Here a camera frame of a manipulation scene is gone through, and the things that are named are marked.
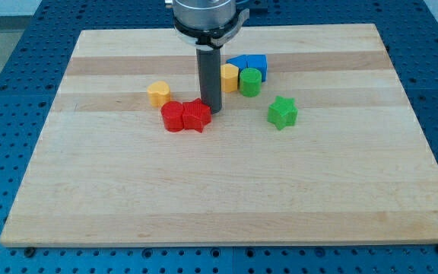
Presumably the blue perforated table plate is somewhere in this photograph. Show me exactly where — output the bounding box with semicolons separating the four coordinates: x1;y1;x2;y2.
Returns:
0;0;438;273

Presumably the yellow heart block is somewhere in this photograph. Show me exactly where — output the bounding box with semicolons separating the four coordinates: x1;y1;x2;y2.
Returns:
147;81;171;107

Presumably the blue cube block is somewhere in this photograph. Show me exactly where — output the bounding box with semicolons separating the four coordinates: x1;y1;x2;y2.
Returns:
246;54;268;82

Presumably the green star block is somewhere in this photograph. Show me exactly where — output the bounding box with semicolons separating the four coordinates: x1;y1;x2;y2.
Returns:
267;96;298;130

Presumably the green cylinder block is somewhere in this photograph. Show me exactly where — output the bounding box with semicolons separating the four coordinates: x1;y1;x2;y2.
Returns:
240;68;262;97

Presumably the yellow pentagon block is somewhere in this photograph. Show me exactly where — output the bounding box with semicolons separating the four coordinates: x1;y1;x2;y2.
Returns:
221;63;239;93

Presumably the blue triangle block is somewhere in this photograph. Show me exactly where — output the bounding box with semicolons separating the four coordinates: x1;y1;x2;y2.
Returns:
226;55;247;72

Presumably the wooden board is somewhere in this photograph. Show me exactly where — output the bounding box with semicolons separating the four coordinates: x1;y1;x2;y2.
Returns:
0;24;438;247

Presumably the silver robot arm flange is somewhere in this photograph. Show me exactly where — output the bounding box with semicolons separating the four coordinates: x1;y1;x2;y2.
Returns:
171;0;250;51

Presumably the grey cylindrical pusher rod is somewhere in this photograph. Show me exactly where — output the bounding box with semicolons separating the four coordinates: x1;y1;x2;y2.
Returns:
196;49;222;114

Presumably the red cylinder block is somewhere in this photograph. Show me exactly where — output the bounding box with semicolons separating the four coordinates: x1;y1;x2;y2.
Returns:
160;101;184;132

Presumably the red star block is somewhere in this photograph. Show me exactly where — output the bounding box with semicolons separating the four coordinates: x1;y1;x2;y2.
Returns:
182;98;211;132

